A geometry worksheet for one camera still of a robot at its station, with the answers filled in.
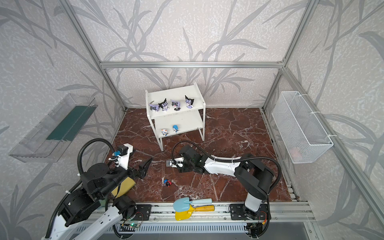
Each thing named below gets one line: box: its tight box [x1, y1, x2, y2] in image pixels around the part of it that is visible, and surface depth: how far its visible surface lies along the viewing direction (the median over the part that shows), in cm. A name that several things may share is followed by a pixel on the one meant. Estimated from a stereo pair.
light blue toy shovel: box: [173, 197, 213, 213], surface depth 77 cm
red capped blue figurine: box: [163, 179, 173, 188], surface depth 84 cm
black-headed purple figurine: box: [158, 98, 169, 111], surface depth 72 cm
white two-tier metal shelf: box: [145, 82, 206, 152], surface depth 81 cm
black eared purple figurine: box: [149, 100, 160, 112], surface depth 72 cm
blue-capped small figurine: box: [172, 124, 179, 133], surface depth 86 cm
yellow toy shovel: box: [175, 204, 215, 221], surface depth 75 cm
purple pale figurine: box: [170, 99, 181, 111], surface depth 72 cm
